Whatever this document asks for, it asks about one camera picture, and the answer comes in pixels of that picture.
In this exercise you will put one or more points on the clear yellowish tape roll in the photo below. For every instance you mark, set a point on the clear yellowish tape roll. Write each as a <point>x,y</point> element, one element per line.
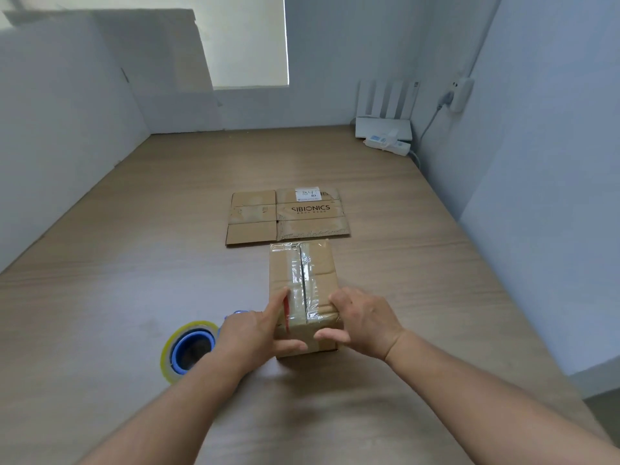
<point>167,353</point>

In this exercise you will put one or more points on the peeled-surface cardboard box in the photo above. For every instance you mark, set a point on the peeled-surface cardboard box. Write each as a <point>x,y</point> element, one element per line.
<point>322,266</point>

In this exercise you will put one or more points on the white foam partition board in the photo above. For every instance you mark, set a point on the white foam partition board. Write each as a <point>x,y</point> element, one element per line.
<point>63,135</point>

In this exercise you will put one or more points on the person's left hand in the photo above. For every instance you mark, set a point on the person's left hand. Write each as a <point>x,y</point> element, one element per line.
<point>242,341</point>

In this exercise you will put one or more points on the person's left forearm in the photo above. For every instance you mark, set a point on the person's left forearm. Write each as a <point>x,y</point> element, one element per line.
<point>155,416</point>

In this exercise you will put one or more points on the bright window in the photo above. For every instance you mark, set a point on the bright window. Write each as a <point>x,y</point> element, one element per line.
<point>247,38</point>

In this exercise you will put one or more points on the white power strip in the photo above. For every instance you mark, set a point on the white power strip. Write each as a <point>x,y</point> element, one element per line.
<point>399,149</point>

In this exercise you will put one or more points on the person's right forearm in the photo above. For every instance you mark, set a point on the person's right forearm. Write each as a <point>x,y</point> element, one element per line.
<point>508,401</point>

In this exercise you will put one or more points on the black-lettered cardboard box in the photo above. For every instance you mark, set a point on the black-lettered cardboard box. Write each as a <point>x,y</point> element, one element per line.
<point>249,232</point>

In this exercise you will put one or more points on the person's right hand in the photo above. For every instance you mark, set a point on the person's right hand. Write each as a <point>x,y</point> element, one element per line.
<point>370,329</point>

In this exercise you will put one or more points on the white router with antennas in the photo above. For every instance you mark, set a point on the white router with antennas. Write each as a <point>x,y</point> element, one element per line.
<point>382,129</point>

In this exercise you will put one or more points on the blue tape dispenser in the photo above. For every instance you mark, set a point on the blue tape dispenser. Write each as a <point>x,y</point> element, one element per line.
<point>178,353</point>

